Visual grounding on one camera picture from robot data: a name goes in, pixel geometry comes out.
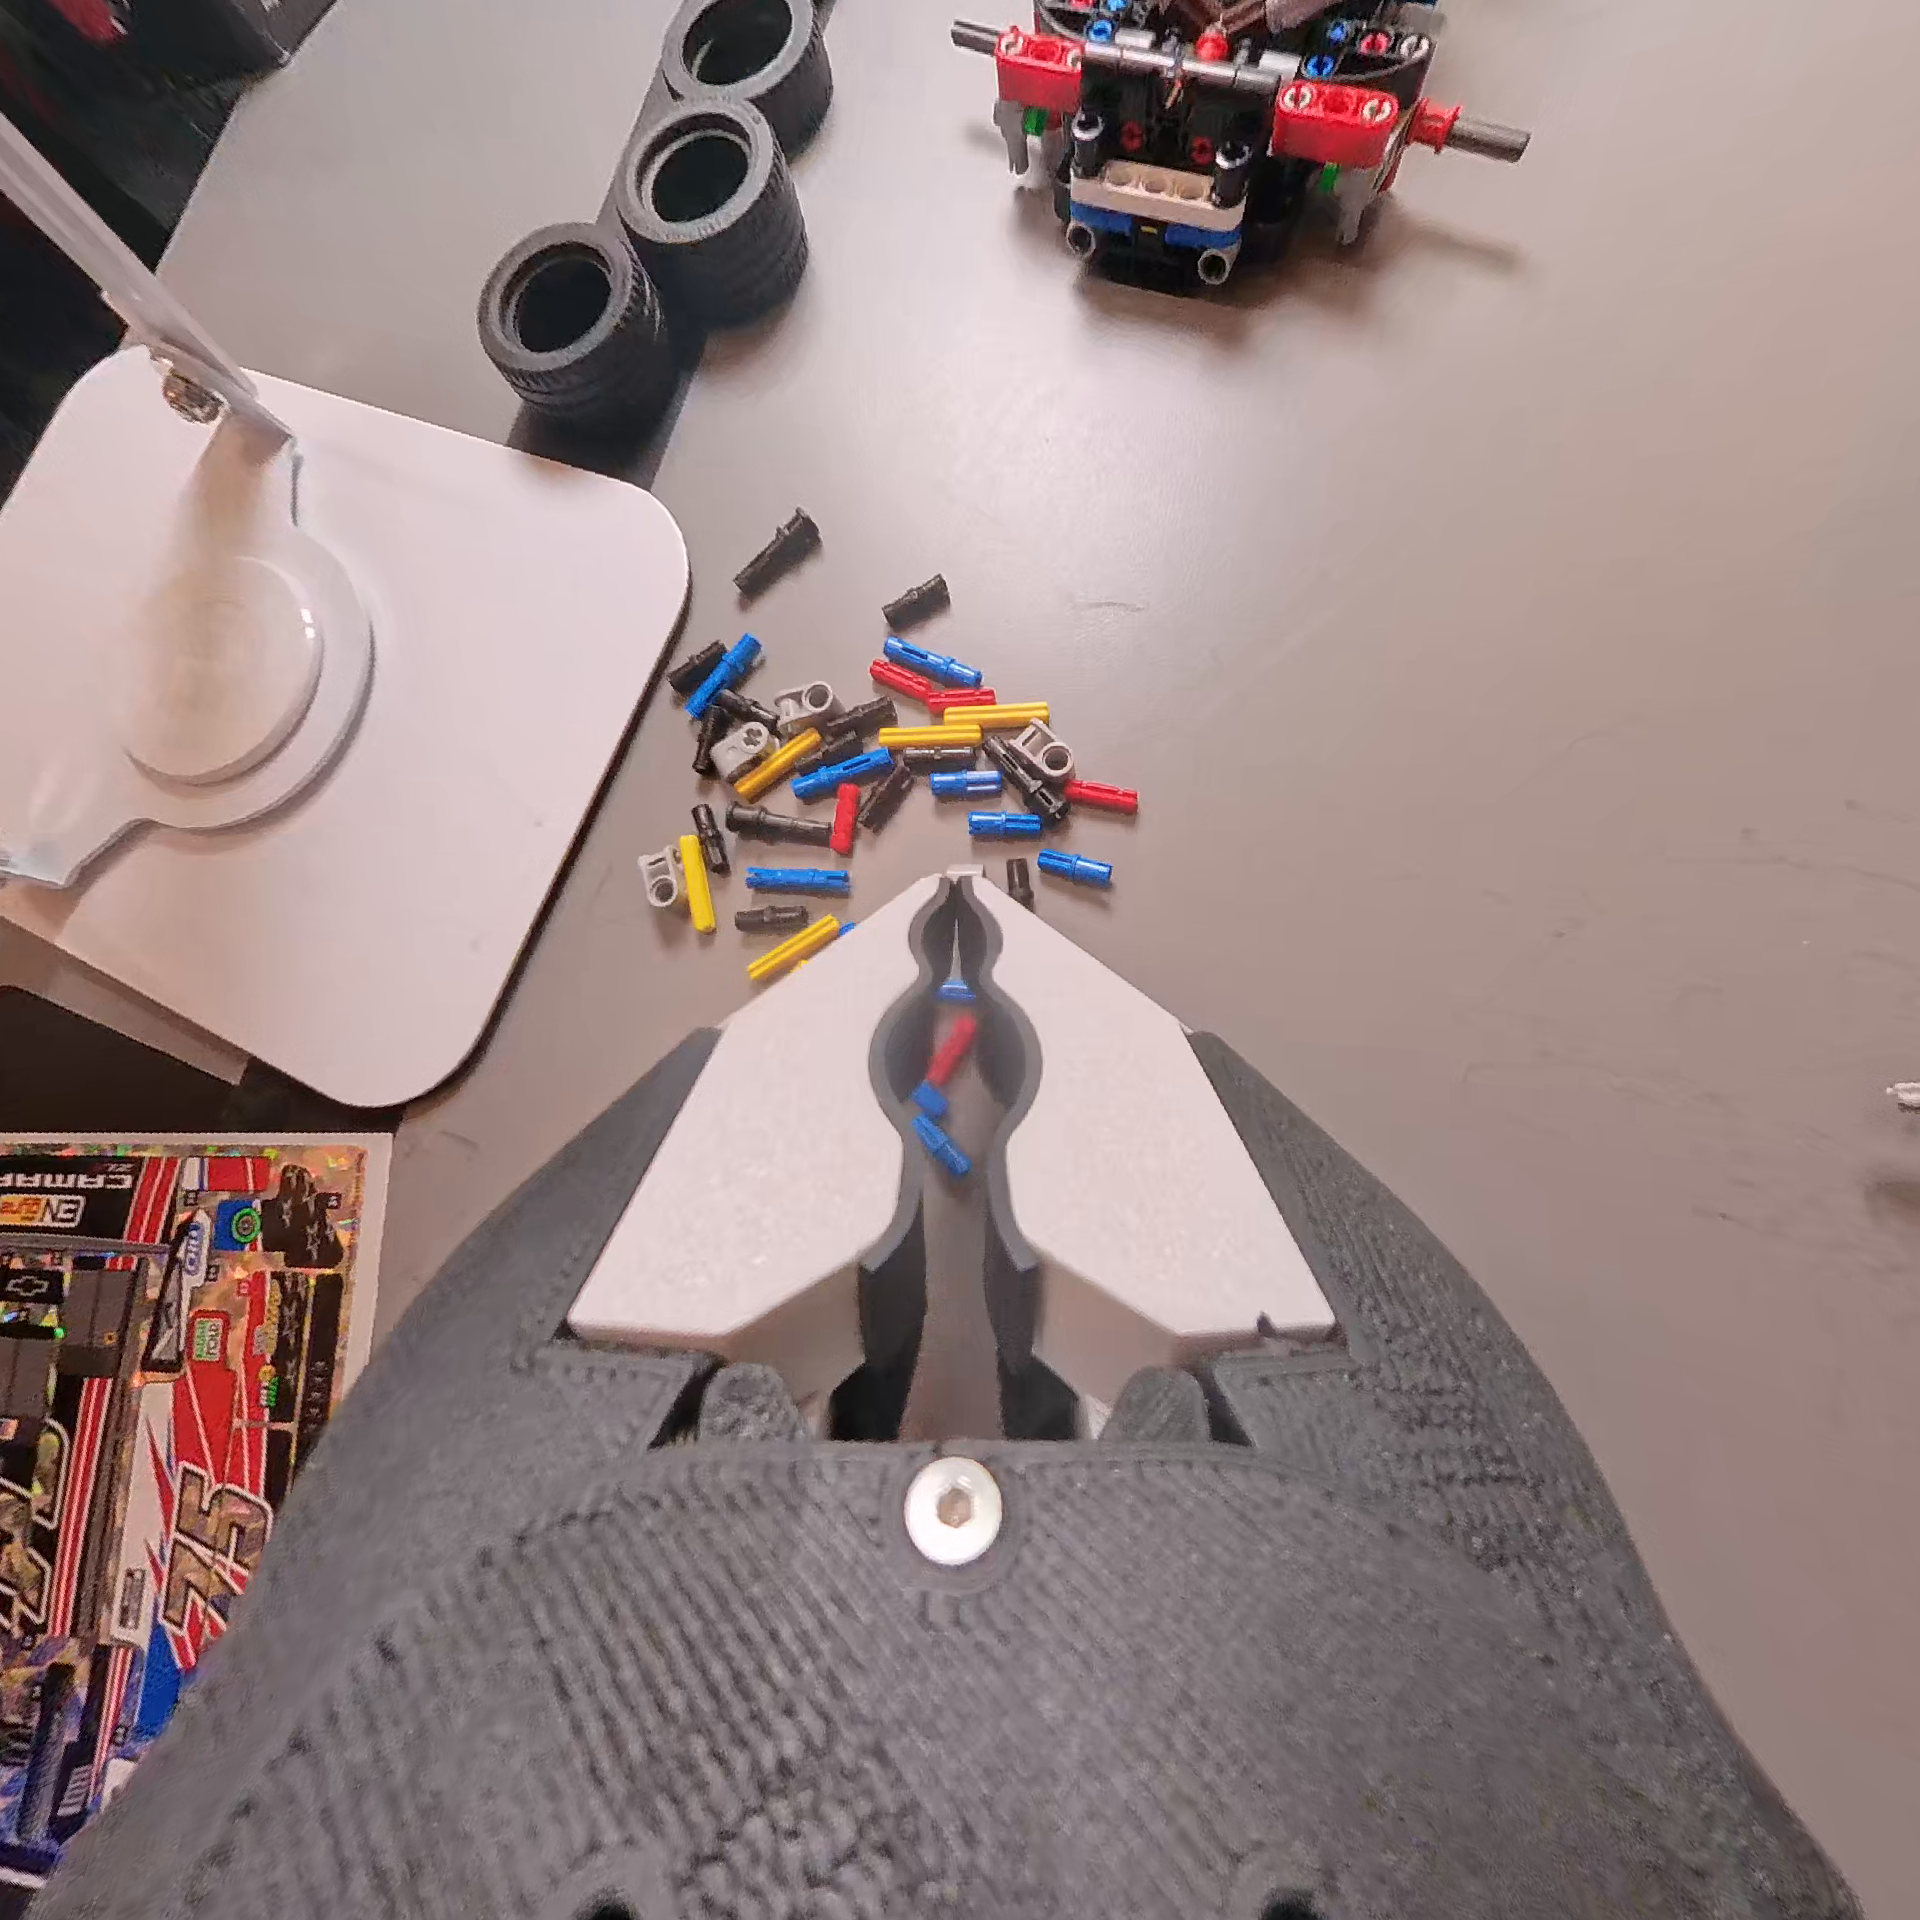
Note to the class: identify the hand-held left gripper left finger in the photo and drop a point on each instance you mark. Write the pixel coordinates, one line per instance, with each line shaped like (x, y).
(750, 1171)

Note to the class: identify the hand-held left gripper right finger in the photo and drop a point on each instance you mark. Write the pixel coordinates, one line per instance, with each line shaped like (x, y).
(1155, 1171)

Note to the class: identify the pile of small lego pins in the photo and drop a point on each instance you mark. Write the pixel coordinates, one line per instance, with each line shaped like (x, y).
(901, 751)

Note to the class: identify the black red lego chassis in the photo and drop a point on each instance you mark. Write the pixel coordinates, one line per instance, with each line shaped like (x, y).
(1200, 164)

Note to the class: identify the white book stand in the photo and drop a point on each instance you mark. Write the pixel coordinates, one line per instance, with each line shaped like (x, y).
(451, 675)

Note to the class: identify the colourful sticker sheet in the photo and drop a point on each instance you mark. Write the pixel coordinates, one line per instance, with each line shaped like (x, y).
(164, 1500)

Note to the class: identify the black rubber tyre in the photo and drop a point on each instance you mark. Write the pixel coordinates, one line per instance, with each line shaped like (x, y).
(781, 91)
(592, 339)
(713, 225)

